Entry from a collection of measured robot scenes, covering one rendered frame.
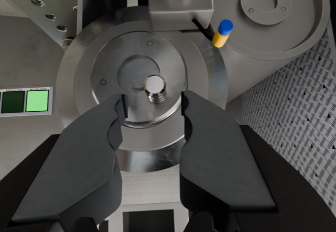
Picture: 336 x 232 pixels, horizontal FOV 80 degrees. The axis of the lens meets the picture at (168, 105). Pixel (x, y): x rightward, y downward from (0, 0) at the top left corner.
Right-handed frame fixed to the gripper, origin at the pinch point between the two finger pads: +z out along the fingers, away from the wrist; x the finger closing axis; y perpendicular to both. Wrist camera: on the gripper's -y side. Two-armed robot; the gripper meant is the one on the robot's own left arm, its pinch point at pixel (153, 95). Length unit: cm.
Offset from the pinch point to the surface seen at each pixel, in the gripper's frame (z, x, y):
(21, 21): 210, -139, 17
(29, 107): 33, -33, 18
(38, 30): 207, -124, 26
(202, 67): 5.3, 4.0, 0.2
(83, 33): 7.9, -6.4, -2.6
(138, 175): 22.3, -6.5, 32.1
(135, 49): 4.7, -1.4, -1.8
